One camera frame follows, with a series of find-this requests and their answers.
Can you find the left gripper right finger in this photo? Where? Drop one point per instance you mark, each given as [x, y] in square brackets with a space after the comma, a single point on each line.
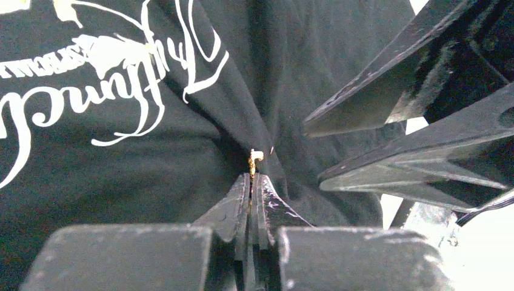
[270, 212]

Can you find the small gold brooch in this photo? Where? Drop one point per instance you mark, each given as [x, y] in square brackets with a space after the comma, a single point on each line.
[254, 156]

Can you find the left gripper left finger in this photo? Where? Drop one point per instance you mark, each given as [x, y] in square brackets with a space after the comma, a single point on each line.
[228, 218]

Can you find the black floral t-shirt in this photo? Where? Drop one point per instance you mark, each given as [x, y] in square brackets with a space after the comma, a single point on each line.
[146, 111]

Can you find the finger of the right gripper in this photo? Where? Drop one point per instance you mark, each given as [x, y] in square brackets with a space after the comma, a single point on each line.
[462, 162]
[369, 99]

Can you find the floral table mat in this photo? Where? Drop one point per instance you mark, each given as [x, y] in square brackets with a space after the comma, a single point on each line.
[390, 204]

